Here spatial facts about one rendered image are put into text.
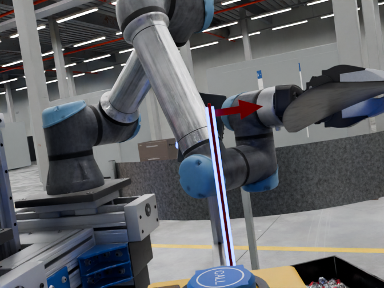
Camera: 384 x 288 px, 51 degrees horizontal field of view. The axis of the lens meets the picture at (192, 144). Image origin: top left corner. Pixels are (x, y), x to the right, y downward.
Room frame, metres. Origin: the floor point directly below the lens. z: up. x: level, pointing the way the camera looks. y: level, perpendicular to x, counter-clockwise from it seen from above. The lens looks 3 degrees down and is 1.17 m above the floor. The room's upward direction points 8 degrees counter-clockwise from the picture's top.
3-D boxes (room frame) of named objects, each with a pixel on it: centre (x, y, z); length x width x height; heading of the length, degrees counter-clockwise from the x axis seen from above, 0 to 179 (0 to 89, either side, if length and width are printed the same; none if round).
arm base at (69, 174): (1.08, 0.33, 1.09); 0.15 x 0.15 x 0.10
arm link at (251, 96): (0.80, -0.12, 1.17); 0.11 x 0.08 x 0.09; 35
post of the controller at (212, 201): (1.01, -0.03, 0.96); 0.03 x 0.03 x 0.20; 88
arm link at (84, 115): (1.08, 0.32, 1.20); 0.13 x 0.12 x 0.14; 133
